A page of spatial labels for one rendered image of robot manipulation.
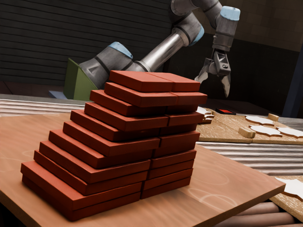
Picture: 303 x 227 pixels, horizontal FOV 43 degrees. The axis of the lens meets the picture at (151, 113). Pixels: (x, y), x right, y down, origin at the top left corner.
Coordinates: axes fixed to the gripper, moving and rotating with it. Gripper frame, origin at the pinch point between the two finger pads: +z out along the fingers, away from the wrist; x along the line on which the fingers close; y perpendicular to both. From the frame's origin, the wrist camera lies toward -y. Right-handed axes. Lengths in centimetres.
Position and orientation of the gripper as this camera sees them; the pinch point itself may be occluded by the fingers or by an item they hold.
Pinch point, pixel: (209, 94)
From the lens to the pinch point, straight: 159.7
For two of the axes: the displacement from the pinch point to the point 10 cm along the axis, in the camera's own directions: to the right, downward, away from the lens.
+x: -9.6, -1.8, -2.0
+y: -1.5, -2.6, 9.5
